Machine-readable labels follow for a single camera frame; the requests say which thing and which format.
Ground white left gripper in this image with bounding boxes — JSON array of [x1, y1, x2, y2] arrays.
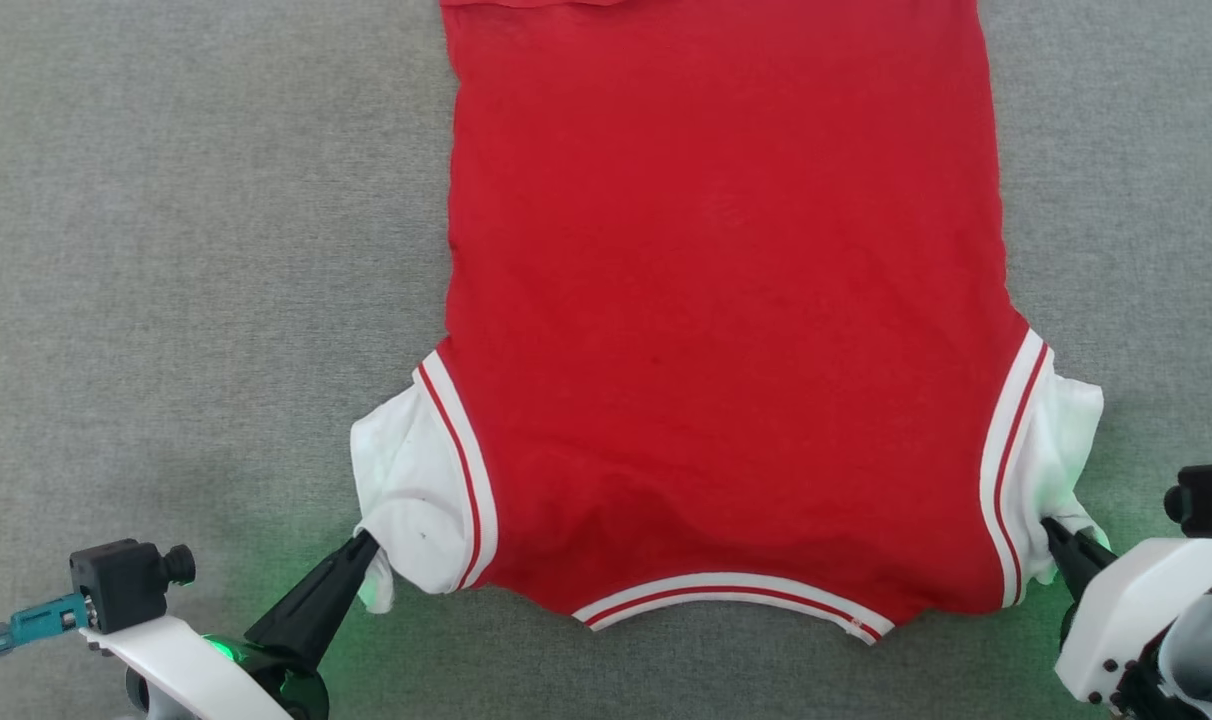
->
[[79, 529, 382, 720]]

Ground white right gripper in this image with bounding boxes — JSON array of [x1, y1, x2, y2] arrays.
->
[[1040, 514, 1212, 707]]

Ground red shirt with white sleeves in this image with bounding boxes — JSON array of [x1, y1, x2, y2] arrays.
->
[[350, 0, 1112, 646]]

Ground grey fabric sofa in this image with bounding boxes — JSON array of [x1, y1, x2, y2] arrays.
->
[[0, 0, 1212, 720]]

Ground teal camera connector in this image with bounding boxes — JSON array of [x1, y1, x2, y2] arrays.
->
[[0, 592, 92, 659]]

